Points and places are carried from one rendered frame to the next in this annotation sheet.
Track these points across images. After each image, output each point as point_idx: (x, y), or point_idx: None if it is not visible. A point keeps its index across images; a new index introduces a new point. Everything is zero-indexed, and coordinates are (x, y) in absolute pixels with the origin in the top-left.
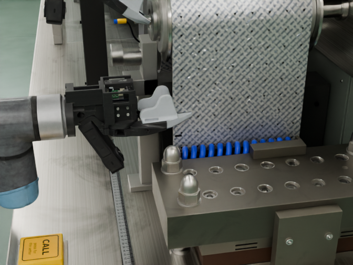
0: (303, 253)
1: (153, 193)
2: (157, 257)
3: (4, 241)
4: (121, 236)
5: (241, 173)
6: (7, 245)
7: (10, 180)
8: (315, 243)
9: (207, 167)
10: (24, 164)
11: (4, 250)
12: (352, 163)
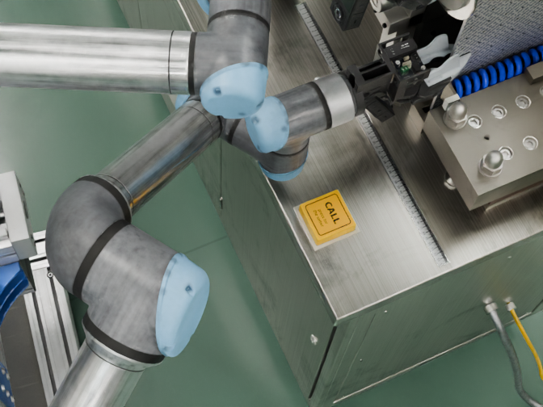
0: None
1: (424, 132)
2: (436, 194)
3: (6, 4)
4: (389, 173)
5: (525, 111)
6: (15, 11)
7: (292, 165)
8: None
9: (488, 108)
10: (306, 148)
11: (15, 19)
12: None
